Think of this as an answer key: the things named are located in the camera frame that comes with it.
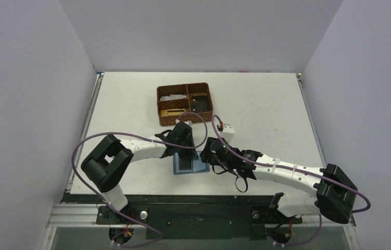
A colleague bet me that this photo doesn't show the blue leather card holder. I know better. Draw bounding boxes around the blue leather card holder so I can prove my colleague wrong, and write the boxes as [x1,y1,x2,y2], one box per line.
[173,151,210,175]

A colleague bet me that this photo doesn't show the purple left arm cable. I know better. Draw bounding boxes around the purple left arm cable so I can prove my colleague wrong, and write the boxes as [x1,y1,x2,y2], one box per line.
[71,112,209,248]

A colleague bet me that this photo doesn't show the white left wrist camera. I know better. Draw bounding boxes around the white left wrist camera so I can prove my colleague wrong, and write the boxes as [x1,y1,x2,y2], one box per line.
[184,120,193,127]

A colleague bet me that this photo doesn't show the brown woven divided basket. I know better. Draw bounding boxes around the brown woven divided basket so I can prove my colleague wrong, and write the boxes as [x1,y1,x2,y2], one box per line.
[156,82,213,127]

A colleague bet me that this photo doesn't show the black card with stripe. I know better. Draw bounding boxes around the black card with stripe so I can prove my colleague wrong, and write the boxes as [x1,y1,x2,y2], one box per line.
[177,158,193,172]

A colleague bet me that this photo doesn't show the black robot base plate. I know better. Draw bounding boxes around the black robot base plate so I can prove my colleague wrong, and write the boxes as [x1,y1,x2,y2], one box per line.
[60,193,303,241]

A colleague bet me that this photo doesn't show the gold card in basket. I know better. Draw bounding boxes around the gold card in basket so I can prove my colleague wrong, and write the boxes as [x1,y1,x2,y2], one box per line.
[160,108,186,117]

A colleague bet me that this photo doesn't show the silver cards in basket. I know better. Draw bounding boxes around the silver cards in basket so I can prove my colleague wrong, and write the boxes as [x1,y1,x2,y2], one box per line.
[159,94,187,101]

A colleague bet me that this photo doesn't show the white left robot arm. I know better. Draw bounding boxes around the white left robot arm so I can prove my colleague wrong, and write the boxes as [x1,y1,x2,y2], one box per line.
[80,121,196,211]

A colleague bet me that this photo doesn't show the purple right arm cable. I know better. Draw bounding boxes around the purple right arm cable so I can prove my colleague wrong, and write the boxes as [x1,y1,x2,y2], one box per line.
[210,114,372,248]

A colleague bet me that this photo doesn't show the aluminium frame rail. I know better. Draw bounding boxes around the aluminium frame rail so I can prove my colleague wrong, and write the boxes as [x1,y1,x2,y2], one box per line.
[47,204,356,228]

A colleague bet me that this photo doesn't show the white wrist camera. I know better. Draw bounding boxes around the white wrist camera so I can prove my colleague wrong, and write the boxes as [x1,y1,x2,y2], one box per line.
[184,120,193,127]
[220,123,235,143]

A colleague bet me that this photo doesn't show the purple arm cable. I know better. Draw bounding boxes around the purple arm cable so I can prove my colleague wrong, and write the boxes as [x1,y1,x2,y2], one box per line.
[71,112,209,248]
[210,114,372,248]

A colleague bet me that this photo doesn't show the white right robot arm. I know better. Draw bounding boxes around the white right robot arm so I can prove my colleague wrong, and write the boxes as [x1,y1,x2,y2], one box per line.
[200,137,358,224]

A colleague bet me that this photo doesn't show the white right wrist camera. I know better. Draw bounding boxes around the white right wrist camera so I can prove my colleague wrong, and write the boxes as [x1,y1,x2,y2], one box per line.
[220,123,235,143]

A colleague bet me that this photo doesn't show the black items in basket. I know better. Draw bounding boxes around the black items in basket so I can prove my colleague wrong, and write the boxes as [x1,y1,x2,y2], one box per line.
[191,95,211,113]

